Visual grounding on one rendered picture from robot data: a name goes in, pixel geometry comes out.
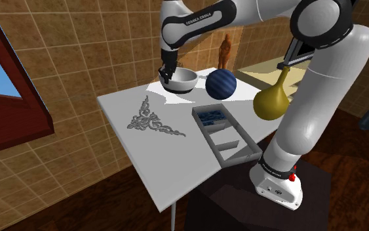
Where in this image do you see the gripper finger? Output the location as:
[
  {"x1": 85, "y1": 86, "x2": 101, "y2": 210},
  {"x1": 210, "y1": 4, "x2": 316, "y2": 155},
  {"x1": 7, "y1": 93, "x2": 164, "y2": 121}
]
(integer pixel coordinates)
[{"x1": 158, "y1": 65, "x2": 175, "y2": 85}]

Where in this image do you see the white bowl with dark base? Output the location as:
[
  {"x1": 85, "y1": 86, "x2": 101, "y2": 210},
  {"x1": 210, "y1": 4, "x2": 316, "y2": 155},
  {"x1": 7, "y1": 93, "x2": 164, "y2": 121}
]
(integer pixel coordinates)
[{"x1": 157, "y1": 66, "x2": 199, "y2": 95}]

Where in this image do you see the grey ornamental scroll piece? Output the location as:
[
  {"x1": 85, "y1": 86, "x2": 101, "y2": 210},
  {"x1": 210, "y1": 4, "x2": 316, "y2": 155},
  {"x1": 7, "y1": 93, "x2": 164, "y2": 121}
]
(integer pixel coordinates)
[{"x1": 126, "y1": 95, "x2": 187, "y2": 138}]

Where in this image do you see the dark blue striped ball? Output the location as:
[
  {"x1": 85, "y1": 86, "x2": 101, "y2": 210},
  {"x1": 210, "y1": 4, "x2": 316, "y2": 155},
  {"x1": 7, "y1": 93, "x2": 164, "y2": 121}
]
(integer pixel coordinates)
[{"x1": 204, "y1": 68, "x2": 238, "y2": 100}]

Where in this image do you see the brown human figurine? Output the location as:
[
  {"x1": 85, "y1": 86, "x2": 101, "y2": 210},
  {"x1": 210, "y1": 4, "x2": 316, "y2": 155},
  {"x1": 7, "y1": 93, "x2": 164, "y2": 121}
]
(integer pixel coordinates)
[{"x1": 218, "y1": 33, "x2": 233, "y2": 70}]

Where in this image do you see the white table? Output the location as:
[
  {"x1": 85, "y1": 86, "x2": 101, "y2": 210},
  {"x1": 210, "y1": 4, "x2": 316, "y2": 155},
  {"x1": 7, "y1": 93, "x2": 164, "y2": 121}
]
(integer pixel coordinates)
[{"x1": 96, "y1": 66, "x2": 292, "y2": 231}]

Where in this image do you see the grey divided tray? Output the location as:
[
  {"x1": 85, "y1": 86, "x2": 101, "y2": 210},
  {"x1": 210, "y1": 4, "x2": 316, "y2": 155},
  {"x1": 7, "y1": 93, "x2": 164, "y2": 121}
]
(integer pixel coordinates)
[{"x1": 191, "y1": 103, "x2": 264, "y2": 169}]

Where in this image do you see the yellow long-necked vase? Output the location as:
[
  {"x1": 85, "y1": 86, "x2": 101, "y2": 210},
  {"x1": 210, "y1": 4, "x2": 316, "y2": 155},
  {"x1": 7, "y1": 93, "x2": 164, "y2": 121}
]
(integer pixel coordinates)
[{"x1": 252, "y1": 66, "x2": 291, "y2": 121}]

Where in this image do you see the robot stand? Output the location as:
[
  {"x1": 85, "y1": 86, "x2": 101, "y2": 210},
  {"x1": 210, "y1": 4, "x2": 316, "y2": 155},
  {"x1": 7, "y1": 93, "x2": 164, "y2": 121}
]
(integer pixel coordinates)
[{"x1": 183, "y1": 140, "x2": 332, "y2": 231}]

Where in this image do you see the red-framed window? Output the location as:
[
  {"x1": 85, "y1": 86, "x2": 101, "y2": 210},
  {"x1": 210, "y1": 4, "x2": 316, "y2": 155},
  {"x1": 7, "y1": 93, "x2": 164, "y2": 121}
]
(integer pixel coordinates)
[{"x1": 0, "y1": 0, "x2": 56, "y2": 158}]

